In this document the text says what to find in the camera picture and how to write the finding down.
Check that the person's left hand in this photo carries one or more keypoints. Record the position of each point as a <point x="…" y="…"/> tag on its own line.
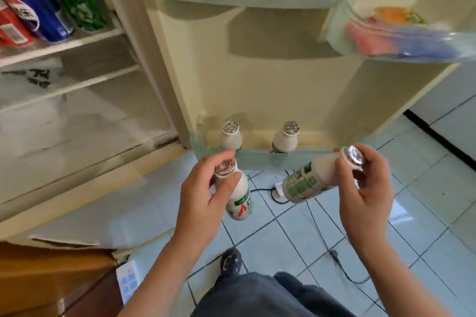
<point x="199" y="212"/>

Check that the person's right hand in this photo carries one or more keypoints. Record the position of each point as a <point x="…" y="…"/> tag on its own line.
<point x="366" y="209"/>

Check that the white refrigerator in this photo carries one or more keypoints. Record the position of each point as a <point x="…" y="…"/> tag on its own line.
<point x="260" y="75"/>

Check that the blue Pepsi can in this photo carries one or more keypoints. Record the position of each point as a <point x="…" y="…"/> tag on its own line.
<point x="29" y="4"/>

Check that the person's right forearm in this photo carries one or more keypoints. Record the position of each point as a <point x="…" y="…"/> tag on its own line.
<point x="401" y="287"/>

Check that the person's left forearm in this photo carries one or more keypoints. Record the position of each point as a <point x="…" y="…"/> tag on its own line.
<point x="160" y="287"/>

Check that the person's black left shoe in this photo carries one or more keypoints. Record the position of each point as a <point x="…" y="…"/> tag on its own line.
<point x="231" y="263"/>

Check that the glass fridge shelf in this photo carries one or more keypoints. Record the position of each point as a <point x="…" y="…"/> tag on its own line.
<point x="74" y="43"/>

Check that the deep clear door bin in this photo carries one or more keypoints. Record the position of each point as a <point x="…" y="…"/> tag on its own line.
<point x="253" y="159"/>

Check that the white sink base cabinet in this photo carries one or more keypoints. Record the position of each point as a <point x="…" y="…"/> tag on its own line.
<point x="453" y="112"/>

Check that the red packet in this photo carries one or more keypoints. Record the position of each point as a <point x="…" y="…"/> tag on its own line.
<point x="368" y="40"/>

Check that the glass crisper cover shelf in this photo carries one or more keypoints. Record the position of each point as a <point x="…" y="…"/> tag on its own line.
<point x="93" y="81"/>

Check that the white blue packet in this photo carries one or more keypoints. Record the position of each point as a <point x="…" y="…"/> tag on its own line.
<point x="431" y="43"/>

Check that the orange packet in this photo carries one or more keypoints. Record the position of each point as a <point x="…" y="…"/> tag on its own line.
<point x="398" y="15"/>

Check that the printed clear plastic bag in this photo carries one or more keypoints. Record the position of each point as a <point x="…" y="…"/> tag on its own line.
<point x="29" y="82"/>

